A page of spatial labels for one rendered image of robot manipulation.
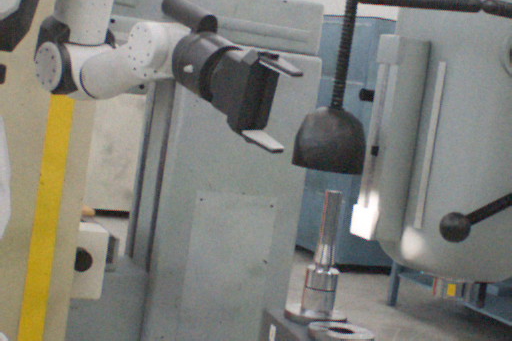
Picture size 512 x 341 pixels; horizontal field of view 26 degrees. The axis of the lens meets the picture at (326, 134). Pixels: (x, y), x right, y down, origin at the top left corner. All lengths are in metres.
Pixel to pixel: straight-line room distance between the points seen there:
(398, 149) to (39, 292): 1.83
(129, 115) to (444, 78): 8.54
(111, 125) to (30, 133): 6.79
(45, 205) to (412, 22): 1.76
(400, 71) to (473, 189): 0.14
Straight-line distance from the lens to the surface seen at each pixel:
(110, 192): 9.63
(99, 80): 1.73
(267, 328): 1.59
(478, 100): 1.09
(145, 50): 1.57
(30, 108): 2.76
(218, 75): 1.49
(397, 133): 1.12
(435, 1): 1.01
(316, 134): 1.06
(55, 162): 2.79
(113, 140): 9.57
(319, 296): 1.55
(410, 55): 1.12
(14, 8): 1.61
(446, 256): 1.12
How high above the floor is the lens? 1.50
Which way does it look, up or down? 3 degrees down
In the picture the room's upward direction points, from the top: 9 degrees clockwise
